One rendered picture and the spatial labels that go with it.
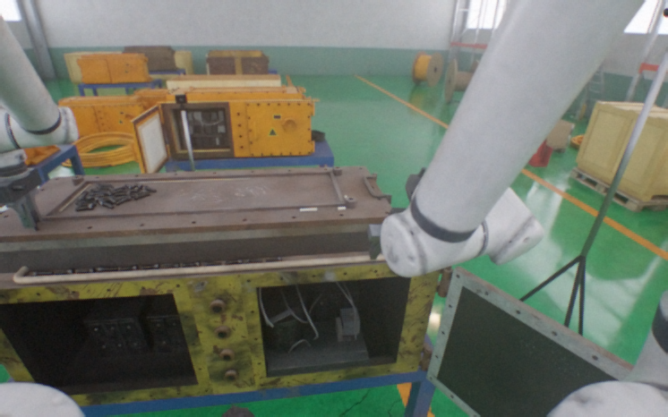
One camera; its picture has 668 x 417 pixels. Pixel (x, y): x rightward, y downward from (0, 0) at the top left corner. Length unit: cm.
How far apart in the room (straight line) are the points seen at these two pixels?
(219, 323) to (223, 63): 859
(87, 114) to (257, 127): 450
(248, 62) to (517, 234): 910
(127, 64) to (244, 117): 666
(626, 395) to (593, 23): 28
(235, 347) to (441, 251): 99
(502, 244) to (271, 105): 324
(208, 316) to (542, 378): 103
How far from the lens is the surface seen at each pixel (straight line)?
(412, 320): 134
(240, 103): 365
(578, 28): 31
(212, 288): 113
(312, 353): 145
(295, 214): 110
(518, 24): 32
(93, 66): 1037
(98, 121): 761
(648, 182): 553
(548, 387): 123
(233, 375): 141
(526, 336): 116
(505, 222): 53
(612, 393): 37
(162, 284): 115
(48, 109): 94
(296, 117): 365
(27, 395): 37
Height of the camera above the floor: 190
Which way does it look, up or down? 28 degrees down
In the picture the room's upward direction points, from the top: 2 degrees clockwise
